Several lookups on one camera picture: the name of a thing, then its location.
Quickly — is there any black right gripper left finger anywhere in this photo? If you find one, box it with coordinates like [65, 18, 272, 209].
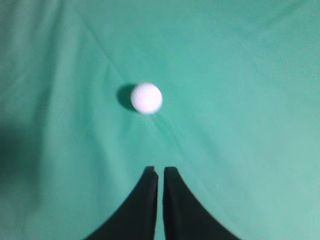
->
[86, 166, 159, 240]

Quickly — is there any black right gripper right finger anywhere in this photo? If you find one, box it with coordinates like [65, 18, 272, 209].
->
[163, 166, 238, 240]

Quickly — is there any white dimpled golf ball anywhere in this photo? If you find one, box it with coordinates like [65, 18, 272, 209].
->
[130, 82, 163, 115]

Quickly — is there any green cloth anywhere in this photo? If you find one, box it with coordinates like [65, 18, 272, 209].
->
[0, 0, 320, 240]

